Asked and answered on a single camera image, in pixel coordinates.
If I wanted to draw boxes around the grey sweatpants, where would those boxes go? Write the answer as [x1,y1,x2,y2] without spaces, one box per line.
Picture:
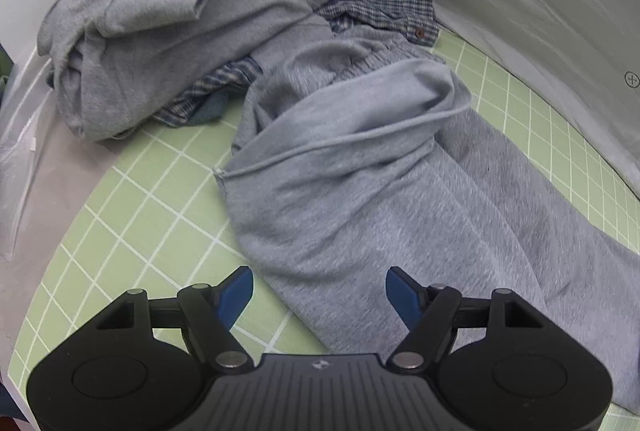
[217,16,639,411]

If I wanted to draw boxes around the green grid cutting mat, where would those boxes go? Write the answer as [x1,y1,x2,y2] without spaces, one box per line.
[6,32,639,407]

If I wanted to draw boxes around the clear plastic bag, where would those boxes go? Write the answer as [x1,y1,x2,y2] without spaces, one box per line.
[1,52,56,262]

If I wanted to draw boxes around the blue plaid shirt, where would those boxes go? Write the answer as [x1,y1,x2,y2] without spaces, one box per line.
[152,0,439,128]

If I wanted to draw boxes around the grey hooded sweatshirt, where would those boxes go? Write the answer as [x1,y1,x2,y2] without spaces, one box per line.
[37,0,331,142]

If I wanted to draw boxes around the green fabric at left edge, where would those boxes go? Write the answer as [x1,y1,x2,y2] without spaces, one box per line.
[0,45,13,105]

